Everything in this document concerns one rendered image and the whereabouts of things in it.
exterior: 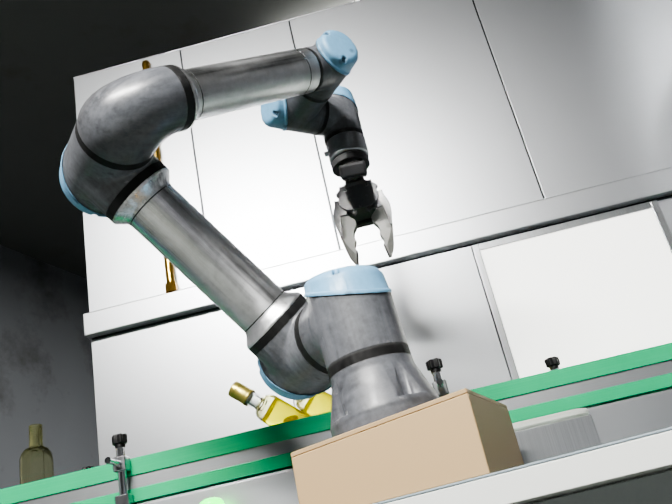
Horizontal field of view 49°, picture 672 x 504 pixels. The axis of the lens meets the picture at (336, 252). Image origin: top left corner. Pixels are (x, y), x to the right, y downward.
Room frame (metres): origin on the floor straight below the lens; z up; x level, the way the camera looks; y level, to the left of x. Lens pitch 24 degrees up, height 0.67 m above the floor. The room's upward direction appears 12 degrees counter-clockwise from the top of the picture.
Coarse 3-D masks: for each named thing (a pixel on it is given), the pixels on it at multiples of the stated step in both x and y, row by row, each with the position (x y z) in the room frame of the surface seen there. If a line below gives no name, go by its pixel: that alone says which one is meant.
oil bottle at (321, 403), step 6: (318, 396) 1.47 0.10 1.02; (324, 396) 1.47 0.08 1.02; (330, 396) 1.47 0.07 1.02; (300, 402) 1.47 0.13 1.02; (306, 402) 1.47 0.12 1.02; (312, 402) 1.47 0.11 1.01; (318, 402) 1.47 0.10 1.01; (324, 402) 1.47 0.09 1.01; (330, 402) 1.47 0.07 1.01; (300, 408) 1.47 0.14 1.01; (306, 408) 1.47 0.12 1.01; (312, 408) 1.47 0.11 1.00; (318, 408) 1.47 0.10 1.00; (324, 408) 1.47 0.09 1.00; (330, 408) 1.47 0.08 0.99; (312, 414) 1.47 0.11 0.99
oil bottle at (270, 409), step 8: (264, 400) 1.48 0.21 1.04; (272, 400) 1.47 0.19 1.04; (280, 400) 1.47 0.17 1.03; (256, 408) 1.49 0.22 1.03; (264, 408) 1.48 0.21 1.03; (272, 408) 1.47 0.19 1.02; (280, 408) 1.47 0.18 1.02; (288, 408) 1.47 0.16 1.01; (296, 408) 1.48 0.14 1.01; (264, 416) 1.48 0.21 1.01; (272, 416) 1.47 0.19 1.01; (280, 416) 1.47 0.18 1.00; (288, 416) 1.47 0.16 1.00; (296, 416) 1.47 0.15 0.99; (304, 416) 1.47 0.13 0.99; (272, 424) 1.48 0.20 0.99
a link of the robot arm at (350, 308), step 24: (312, 288) 0.95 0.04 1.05; (336, 288) 0.93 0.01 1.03; (360, 288) 0.93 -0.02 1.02; (384, 288) 0.95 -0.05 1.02; (312, 312) 0.96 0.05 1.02; (336, 312) 0.93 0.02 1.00; (360, 312) 0.93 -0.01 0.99; (384, 312) 0.94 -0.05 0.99; (312, 336) 0.98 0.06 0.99; (336, 336) 0.94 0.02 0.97; (360, 336) 0.93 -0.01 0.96; (384, 336) 0.94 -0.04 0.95; (312, 360) 1.01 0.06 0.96; (336, 360) 0.95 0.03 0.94
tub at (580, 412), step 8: (584, 408) 1.14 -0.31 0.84; (544, 416) 1.13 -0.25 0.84; (552, 416) 1.13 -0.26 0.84; (560, 416) 1.13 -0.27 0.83; (568, 416) 1.13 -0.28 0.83; (576, 416) 1.14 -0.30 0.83; (512, 424) 1.14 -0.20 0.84; (520, 424) 1.14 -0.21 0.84; (528, 424) 1.14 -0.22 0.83; (536, 424) 1.14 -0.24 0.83; (544, 424) 1.14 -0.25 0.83
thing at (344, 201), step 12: (348, 156) 1.17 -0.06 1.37; (360, 156) 1.18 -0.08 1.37; (336, 168) 1.20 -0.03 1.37; (348, 180) 1.20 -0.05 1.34; (360, 180) 1.17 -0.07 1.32; (348, 192) 1.18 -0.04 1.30; (360, 192) 1.18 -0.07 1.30; (372, 192) 1.17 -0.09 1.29; (348, 204) 1.18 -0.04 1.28; (360, 204) 1.18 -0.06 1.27; (372, 204) 1.18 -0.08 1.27; (360, 216) 1.22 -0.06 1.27
